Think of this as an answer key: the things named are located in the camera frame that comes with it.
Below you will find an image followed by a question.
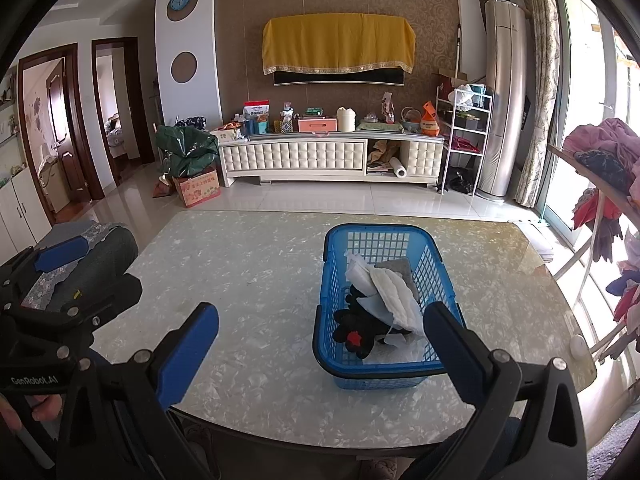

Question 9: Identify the orange bag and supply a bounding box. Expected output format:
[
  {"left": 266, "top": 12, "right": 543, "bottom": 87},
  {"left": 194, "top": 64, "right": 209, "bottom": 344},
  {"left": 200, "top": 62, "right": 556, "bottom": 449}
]
[{"left": 420, "top": 101, "right": 442, "bottom": 137}]

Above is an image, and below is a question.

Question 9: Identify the white plastic bag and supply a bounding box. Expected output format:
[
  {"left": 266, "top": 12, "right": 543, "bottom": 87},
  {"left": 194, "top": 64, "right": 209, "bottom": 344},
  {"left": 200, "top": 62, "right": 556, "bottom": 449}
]
[{"left": 450, "top": 85, "right": 476, "bottom": 113}]

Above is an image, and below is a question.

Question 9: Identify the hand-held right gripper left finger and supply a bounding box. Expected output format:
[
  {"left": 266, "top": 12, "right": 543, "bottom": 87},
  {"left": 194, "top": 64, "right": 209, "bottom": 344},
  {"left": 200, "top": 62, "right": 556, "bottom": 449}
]
[{"left": 57, "top": 302, "right": 221, "bottom": 480}]

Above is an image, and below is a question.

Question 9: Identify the white side cabinet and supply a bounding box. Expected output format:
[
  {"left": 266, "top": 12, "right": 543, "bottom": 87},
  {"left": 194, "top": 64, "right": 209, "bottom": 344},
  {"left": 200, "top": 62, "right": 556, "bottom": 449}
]
[{"left": 0, "top": 67, "right": 53, "bottom": 256}]

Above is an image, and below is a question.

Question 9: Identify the red and white packet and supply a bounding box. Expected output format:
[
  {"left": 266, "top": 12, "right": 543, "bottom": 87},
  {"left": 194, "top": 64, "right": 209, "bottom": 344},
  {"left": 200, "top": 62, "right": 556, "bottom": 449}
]
[{"left": 243, "top": 100, "right": 271, "bottom": 122}]

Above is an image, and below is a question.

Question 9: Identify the wooden clothes rack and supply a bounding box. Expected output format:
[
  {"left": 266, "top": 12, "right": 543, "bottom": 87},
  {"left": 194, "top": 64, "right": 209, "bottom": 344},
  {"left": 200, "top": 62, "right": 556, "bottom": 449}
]
[{"left": 547, "top": 142, "right": 640, "bottom": 361}]

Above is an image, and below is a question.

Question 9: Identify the light blue cloth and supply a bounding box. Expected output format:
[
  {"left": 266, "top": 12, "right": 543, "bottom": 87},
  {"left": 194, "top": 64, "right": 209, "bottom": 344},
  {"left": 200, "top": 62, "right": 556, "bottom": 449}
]
[{"left": 362, "top": 295, "right": 391, "bottom": 321}]

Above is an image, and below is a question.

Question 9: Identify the white quilted pad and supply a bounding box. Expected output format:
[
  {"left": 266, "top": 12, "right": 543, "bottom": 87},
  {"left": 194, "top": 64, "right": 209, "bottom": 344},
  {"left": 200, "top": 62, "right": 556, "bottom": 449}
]
[{"left": 367, "top": 265, "right": 426, "bottom": 333}]

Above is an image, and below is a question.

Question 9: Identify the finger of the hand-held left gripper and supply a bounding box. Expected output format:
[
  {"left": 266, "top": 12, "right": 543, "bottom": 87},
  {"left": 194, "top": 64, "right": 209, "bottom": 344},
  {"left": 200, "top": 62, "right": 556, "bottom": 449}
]
[
  {"left": 0, "top": 236, "right": 89, "bottom": 286},
  {"left": 0, "top": 274, "right": 144, "bottom": 343}
]

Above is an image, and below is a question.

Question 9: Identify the yellow television cover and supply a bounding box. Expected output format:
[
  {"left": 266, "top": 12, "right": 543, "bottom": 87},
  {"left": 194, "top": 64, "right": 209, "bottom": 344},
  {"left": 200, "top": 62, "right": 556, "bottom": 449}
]
[{"left": 262, "top": 12, "right": 417, "bottom": 77}]

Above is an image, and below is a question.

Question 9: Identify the green plastic bag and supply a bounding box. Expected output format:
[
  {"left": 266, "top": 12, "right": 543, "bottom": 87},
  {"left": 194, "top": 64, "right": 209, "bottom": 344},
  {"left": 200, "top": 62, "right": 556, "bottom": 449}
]
[{"left": 155, "top": 125, "right": 221, "bottom": 178}]

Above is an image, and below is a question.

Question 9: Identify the standing air conditioner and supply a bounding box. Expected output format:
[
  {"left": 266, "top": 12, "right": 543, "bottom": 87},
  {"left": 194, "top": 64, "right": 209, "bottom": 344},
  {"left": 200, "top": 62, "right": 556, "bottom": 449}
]
[{"left": 475, "top": 0, "right": 528, "bottom": 203}]

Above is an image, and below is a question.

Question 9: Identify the dark chair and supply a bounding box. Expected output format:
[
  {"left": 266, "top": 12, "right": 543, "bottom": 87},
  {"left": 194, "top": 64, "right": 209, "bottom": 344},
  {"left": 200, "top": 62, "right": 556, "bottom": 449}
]
[{"left": 20, "top": 220, "right": 140, "bottom": 313}]

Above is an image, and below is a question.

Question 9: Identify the black bag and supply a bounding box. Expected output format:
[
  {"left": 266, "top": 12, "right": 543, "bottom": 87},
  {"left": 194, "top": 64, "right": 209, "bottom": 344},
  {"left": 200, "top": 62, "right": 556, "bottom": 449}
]
[{"left": 440, "top": 165, "right": 475, "bottom": 196}]

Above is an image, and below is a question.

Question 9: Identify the person's left hand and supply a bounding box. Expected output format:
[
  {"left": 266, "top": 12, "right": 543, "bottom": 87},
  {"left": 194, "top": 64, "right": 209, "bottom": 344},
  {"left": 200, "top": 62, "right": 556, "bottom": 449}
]
[{"left": 0, "top": 394, "right": 68, "bottom": 433}]

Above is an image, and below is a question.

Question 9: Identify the printed cardboard box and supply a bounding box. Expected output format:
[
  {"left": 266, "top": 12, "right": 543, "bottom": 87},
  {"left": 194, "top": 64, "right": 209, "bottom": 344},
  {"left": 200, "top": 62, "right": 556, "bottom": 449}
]
[{"left": 172, "top": 170, "right": 222, "bottom": 208}]

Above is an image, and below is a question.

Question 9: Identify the white tufted television cabinet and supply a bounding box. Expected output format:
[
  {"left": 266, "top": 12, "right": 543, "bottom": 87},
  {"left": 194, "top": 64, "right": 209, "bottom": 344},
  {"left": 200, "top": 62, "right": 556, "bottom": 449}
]
[{"left": 218, "top": 130, "right": 446, "bottom": 188}]

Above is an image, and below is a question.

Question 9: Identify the blue plastic basket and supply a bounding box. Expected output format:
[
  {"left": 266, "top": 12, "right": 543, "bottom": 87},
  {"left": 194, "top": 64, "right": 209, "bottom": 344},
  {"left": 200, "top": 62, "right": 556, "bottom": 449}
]
[{"left": 312, "top": 223, "right": 468, "bottom": 391}]

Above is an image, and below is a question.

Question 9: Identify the pile of clothes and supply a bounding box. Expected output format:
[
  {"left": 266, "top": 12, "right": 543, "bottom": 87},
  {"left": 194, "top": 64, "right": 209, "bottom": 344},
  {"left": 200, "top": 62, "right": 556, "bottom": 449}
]
[{"left": 562, "top": 117, "right": 640, "bottom": 341}]

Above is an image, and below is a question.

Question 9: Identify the brown wooden door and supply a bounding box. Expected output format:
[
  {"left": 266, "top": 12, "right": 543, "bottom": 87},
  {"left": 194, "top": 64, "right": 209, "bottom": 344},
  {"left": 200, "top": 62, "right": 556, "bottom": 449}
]
[{"left": 17, "top": 42, "right": 106, "bottom": 226}]

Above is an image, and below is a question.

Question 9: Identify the brown doorway frame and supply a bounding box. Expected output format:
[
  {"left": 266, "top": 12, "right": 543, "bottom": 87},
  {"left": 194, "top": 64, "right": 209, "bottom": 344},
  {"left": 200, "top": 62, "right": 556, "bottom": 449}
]
[{"left": 91, "top": 36, "right": 156, "bottom": 186}]

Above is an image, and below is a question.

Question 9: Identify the green tray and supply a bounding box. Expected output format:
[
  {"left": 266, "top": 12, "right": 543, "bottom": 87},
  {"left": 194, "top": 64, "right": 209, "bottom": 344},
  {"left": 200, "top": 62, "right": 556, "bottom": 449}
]
[{"left": 359, "top": 117, "right": 405, "bottom": 133}]

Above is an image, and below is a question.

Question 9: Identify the white metal rack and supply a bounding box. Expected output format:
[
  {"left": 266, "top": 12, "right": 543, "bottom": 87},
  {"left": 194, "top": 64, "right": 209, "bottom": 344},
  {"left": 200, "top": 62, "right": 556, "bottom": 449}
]
[{"left": 434, "top": 87, "right": 493, "bottom": 196}]

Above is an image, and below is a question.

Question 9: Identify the grey lace cloth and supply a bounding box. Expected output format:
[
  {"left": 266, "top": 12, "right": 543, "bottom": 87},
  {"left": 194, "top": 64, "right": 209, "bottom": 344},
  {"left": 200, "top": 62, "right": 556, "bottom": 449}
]
[{"left": 20, "top": 222, "right": 123, "bottom": 311}]

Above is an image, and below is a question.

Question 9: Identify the white towel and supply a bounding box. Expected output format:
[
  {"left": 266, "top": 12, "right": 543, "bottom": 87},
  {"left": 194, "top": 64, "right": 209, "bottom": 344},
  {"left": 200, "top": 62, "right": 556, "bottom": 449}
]
[{"left": 345, "top": 252, "right": 381, "bottom": 293}]

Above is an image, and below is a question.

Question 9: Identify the black television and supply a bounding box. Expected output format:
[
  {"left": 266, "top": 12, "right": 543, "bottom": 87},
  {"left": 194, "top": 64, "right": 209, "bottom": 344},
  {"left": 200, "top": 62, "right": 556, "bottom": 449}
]
[{"left": 272, "top": 67, "right": 406, "bottom": 87}]

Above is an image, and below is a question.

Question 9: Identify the pink storage box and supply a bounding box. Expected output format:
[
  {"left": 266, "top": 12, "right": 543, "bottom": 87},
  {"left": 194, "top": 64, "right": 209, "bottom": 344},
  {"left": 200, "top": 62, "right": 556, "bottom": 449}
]
[{"left": 298, "top": 117, "right": 338, "bottom": 135}]

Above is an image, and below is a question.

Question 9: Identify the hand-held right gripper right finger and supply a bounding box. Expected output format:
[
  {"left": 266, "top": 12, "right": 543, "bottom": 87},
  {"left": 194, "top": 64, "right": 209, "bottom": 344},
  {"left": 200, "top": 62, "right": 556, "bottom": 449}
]
[{"left": 422, "top": 302, "right": 588, "bottom": 480}]

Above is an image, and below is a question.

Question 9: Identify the blue wall clock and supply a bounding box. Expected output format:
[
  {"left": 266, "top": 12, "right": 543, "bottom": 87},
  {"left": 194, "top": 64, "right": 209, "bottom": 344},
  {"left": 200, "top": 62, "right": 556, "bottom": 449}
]
[{"left": 165, "top": 0, "right": 199, "bottom": 23}]

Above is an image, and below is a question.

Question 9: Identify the grey fuzzy pad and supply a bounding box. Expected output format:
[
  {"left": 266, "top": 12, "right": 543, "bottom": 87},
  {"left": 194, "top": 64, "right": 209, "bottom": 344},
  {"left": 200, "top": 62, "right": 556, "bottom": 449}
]
[{"left": 374, "top": 257, "right": 420, "bottom": 301}]

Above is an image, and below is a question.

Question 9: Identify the patterned curtain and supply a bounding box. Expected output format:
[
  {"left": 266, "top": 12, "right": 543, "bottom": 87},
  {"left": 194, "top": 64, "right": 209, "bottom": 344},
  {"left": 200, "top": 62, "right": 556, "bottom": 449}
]
[{"left": 515, "top": 0, "right": 561, "bottom": 208}]

